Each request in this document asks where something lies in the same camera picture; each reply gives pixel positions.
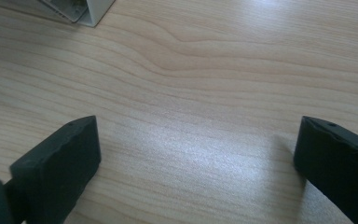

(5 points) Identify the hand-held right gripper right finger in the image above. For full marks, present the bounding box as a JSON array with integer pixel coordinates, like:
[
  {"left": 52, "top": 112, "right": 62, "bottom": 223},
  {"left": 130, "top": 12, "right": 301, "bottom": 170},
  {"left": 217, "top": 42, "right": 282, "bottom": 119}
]
[{"left": 293, "top": 116, "right": 358, "bottom": 224}]

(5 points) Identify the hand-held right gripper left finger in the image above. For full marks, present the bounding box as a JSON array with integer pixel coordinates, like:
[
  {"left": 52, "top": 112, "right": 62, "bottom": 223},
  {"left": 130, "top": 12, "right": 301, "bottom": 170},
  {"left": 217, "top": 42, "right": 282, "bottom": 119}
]
[{"left": 3, "top": 115, "right": 102, "bottom": 224}]

